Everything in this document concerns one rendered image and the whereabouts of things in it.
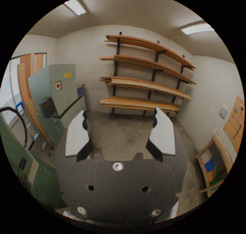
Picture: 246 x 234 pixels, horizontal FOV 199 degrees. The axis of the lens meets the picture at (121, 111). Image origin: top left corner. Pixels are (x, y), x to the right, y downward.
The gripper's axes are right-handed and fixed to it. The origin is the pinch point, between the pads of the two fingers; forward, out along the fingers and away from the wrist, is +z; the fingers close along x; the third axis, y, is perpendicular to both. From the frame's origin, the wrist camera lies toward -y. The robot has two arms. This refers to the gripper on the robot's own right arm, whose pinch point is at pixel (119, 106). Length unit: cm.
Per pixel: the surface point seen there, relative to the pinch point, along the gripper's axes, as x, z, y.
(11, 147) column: -74, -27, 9
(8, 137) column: -73, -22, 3
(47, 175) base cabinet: -69, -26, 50
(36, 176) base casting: -67, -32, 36
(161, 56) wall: 112, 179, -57
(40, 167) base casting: -67, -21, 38
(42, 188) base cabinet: -69, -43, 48
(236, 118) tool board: 242, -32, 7
